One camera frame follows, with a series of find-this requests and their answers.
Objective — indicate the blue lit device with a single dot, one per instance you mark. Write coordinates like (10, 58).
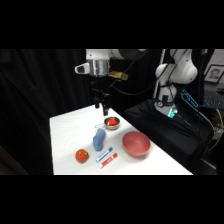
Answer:
(189, 98)

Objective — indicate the red ball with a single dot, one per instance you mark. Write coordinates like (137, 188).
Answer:
(82, 156)

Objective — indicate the yellowish wrist camera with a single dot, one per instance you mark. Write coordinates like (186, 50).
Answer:
(119, 76)

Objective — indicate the pink bowl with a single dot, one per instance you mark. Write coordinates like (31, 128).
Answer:
(136, 144)

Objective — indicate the framed portrait picture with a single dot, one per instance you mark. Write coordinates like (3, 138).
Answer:
(214, 73)

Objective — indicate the black robot stand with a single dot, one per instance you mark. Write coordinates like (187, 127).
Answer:
(156, 130)

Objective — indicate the small metal cup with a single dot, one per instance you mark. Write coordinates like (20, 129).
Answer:
(107, 124)

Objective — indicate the red marker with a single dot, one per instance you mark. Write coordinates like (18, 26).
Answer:
(108, 160)

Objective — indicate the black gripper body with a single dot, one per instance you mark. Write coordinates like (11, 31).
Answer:
(99, 86)

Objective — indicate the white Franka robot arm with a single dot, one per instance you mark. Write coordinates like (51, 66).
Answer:
(100, 55)

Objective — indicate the blue marker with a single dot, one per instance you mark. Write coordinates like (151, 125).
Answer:
(104, 154)

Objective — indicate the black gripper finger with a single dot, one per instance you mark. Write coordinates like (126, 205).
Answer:
(97, 104)
(105, 109)

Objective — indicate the orange block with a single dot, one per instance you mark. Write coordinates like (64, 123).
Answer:
(112, 122)

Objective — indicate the blue plush cloth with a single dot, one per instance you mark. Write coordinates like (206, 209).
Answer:
(99, 140)

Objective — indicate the black curtain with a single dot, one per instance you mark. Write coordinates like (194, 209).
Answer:
(33, 106)

